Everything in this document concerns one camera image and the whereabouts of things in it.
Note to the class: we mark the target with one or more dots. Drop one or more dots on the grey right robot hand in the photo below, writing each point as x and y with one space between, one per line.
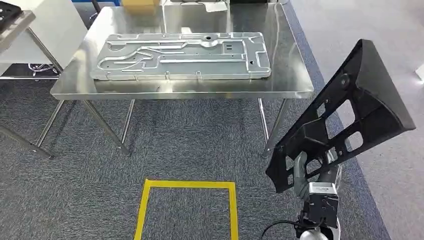
300 175

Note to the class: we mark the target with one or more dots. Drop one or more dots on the black plastic panel part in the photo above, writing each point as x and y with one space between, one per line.
364 109

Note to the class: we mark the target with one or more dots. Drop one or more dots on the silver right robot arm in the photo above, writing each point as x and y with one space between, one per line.
314 236

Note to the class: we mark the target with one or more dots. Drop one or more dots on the yellow floor tape marking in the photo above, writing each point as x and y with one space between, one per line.
232 212

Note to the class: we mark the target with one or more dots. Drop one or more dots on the large steel table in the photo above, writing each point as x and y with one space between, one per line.
285 76

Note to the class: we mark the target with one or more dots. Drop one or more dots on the white object on floor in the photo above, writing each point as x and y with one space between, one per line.
420 72

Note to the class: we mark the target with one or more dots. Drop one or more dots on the stamped metal tray panel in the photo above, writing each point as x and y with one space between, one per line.
182 56

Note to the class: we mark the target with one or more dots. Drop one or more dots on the white paper sheet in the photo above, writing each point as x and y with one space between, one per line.
216 6

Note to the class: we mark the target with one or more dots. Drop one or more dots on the yellow box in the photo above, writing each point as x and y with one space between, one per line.
139 6

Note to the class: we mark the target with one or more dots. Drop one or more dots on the small steel side table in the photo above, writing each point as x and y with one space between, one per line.
16 30

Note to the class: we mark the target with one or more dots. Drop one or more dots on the black part on side table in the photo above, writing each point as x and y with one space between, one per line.
7 13

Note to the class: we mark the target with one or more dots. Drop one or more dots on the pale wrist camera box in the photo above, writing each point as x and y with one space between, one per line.
321 202

